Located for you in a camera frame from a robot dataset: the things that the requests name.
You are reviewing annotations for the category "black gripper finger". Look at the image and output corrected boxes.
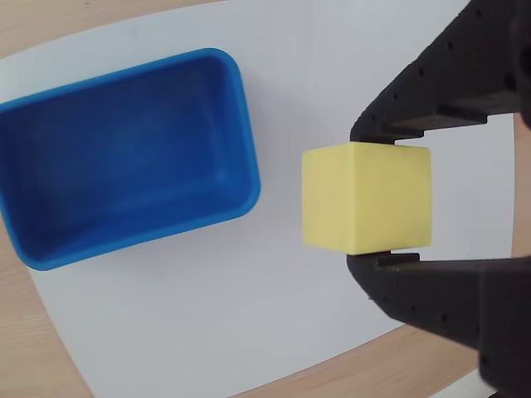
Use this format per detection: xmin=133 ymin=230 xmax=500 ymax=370
xmin=345 ymin=250 xmax=531 ymax=398
xmin=349 ymin=0 xmax=531 ymax=146

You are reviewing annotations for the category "white mat sheet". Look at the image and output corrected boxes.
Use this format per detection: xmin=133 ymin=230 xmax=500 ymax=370
xmin=0 ymin=0 xmax=518 ymax=398

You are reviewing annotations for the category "yellow cube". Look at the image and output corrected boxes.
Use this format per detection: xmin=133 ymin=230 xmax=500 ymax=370
xmin=301 ymin=141 xmax=434 ymax=256

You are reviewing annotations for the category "blue rectangular plastic bin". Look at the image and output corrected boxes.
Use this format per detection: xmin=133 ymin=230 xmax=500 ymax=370
xmin=0 ymin=47 xmax=263 ymax=273

